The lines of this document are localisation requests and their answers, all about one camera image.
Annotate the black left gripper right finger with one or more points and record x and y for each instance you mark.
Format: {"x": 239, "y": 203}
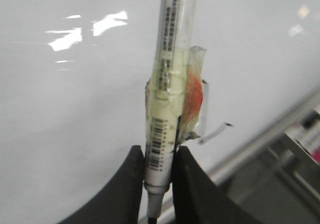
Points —
{"x": 197, "y": 200}

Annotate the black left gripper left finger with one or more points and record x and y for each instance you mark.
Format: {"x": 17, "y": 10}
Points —
{"x": 118, "y": 202}

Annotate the white whiteboard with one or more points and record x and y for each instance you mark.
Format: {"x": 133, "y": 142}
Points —
{"x": 72, "y": 88}

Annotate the grey whiteboard frame ledge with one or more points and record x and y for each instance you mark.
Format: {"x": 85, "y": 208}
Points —
{"x": 231, "y": 163}

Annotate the grey whiteboard stand frame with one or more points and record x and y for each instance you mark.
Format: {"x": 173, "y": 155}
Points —
{"x": 282, "y": 184}

